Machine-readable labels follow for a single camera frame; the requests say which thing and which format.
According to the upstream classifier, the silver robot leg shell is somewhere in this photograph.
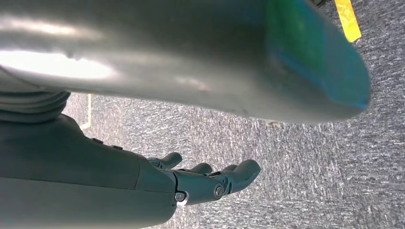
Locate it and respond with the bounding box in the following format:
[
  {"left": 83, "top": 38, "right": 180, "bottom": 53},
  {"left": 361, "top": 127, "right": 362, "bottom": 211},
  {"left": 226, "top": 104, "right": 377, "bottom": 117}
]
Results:
[{"left": 0, "top": 0, "right": 372, "bottom": 125}]

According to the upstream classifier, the yellow floor tape line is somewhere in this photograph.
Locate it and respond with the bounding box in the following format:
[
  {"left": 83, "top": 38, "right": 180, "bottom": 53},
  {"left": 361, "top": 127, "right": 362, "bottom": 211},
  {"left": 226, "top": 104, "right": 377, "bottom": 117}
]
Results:
[
  {"left": 334, "top": 0, "right": 362, "bottom": 43},
  {"left": 79, "top": 93, "right": 93, "bottom": 131}
]

